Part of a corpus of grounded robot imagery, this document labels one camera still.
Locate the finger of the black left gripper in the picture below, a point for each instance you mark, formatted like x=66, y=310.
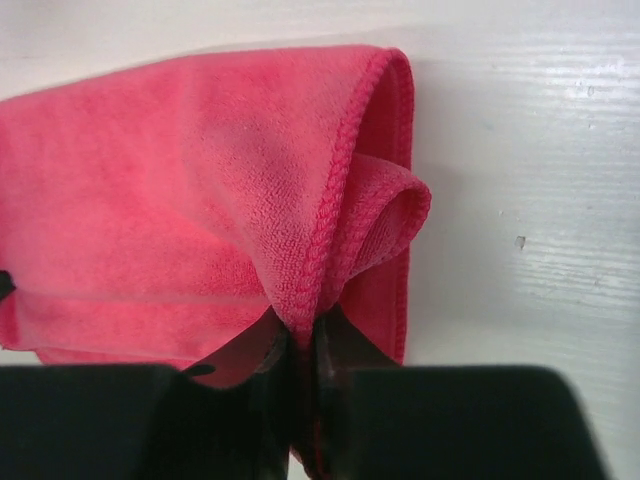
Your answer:
x=7, y=286

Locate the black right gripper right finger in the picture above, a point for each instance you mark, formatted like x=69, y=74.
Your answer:
x=376, y=419

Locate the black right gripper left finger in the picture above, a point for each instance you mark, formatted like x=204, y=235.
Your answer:
x=224, y=417

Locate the pink microfiber towel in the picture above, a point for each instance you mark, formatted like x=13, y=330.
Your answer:
x=153, y=213

